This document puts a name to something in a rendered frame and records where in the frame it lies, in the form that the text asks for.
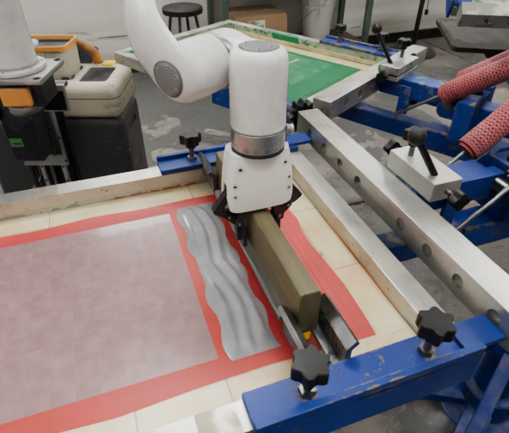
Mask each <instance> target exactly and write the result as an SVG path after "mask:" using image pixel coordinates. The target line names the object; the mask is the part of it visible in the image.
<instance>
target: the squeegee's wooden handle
mask: <svg viewBox="0 0 509 433"><path fill-rule="evenodd" d="M223 159H224V151H219V152H218V153H217V154H216V167H217V178H218V188H219V190H222V168H223ZM244 223H245V225H246V227H247V238H248V240H249V242H250V244H251V246H252V248H253V249H254V251H255V253H256V255H257V257H258V259H259V261H260V262H261V264H262V266H263V268H264V270H265V272H266V274H267V275H268V277H269V279H270V281H271V283H272V285H273V287H274V288H275V290H276V292H277V294H278V296H279V298H280V300H281V301H282V303H283V305H284V306H285V307H287V308H289V309H290V310H291V313H292V315H293V317H294V319H295V320H296V322H297V324H298V326H299V328H300V329H301V331H302V333H304V332H308V331H312V330H315V329H317V322H318V316H319V309H320V303H321V296H322V292H321V291H320V290H319V289H318V287H317V285H316V283H315V282H314V280H313V279H312V277H311V276H310V274H309V273H308V271H307V270H306V268H305V267H304V265H303V263H302V261H301V260H300V258H299V257H298V256H297V254H296V253H295V251H294V250H293V248H292V246H291V244H290V243H289V241H288V240H287V239H286V238H285V235H284V234H283V232H282V231H281V229H280V228H279V226H278V224H277V223H276V222H275V220H274V219H273V217H272V215H271V214H270V212H269V210H268V209H267V208H264V209H259V210H252V211H247V215H246V218H245V221H244Z"/></svg>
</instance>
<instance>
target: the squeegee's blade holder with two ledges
mask: <svg viewBox="0 0 509 433"><path fill-rule="evenodd" d="M221 193H222V190H216V191H215V196H216V198H217V199H218V197H219V196H220V195H221ZM239 243H240V245H241V247H242V250H243V251H244V253H245V255H246V257H247V259H248V262H249V263H250V265H251V266H252V268H253V270H254V273H255V275H256V276H257V278H258V280H259V282H260V284H261V287H262V289H263V290H264V292H265V294H266V296H267V299H268V301H269V302H270V304H271V306H272V308H273V311H274V313H275V314H276V316H277V318H278V320H280V321H282V320H283V319H282V317H281V315H280V313H279V311H278V307H279V306H280V305H283V303H282V301H281V300H280V298H279V296H278V294H277V292H276V290H275V288H274V287H273V285H272V283H271V281H270V279H269V277H268V275H267V274H266V272H265V270H264V268H263V266H262V264H261V262H260V261H259V259H258V257H257V255H256V253H255V251H254V249H253V248H252V246H251V244H250V242H249V240H248V245H247V246H246V247H243V246H242V243H241V242H240V241H239ZM283 306H284V305H283Z"/></svg>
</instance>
